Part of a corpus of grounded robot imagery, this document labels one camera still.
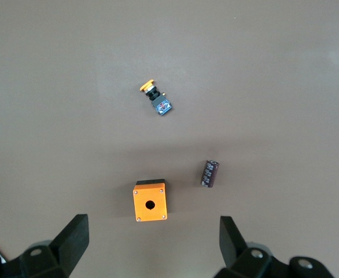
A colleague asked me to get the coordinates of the dark cylindrical capacitor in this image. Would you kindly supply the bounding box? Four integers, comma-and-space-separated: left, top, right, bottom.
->
200, 160, 220, 189

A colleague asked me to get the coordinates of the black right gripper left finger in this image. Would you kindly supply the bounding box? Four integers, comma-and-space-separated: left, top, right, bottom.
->
0, 213, 89, 278

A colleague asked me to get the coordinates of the yellow mushroom push button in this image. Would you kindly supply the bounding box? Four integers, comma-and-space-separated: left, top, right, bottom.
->
139, 78, 175, 117

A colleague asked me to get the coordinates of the orange box with round hole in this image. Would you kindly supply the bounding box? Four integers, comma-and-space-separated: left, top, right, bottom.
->
132, 178, 169, 223

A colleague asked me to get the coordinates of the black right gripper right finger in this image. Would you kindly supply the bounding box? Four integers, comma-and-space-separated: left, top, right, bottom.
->
212, 215, 335, 278

